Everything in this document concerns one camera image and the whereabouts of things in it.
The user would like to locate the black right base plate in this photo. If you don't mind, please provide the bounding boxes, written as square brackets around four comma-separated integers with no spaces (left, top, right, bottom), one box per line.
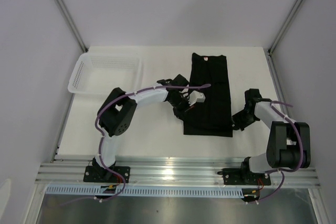
[218,168,271,186]

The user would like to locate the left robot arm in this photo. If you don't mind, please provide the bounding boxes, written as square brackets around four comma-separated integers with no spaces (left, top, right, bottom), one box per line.
[92,74,205,182]

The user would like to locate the aluminium frame post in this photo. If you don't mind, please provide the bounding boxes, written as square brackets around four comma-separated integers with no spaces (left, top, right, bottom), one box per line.
[54,0,88,53]
[267,0,305,57]

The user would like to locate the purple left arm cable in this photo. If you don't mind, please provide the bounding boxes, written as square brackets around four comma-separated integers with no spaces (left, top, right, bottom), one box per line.
[93,83,212,204]

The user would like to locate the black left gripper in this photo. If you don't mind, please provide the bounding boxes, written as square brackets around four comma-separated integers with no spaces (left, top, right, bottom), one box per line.
[168,95,195,122]

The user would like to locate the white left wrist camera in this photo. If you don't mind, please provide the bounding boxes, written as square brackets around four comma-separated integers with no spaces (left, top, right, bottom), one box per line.
[188,91,206,106]

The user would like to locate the black t-shirt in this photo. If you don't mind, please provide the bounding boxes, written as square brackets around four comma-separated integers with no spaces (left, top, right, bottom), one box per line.
[183,53,233,137]

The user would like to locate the left aluminium frame post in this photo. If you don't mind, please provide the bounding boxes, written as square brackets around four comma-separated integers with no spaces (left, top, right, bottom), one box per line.
[54,0,88,53]

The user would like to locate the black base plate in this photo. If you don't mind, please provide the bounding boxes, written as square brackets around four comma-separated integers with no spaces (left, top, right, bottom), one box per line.
[83,165,131,184]
[218,168,271,186]

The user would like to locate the aluminium mounting rail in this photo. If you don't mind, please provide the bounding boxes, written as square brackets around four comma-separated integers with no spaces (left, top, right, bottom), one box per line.
[35,157,321,189]

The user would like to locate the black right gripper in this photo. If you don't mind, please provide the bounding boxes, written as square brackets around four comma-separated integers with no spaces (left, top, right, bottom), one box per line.
[228,109,257,131]

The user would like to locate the right aluminium frame post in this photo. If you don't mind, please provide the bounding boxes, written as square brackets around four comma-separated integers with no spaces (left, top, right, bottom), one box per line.
[267,0,305,57]

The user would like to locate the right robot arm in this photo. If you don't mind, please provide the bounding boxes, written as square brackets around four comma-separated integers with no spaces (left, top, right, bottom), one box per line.
[232,89,311,184]

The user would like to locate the white plastic basket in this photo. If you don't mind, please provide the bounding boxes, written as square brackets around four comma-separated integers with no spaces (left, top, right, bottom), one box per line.
[68,52,142,95]

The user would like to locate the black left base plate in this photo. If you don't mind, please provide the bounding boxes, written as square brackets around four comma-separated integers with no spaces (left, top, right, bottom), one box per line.
[83,165,131,184]

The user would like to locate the white slotted cable duct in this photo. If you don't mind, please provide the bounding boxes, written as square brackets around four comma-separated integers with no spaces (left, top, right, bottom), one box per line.
[45,184,244,198]

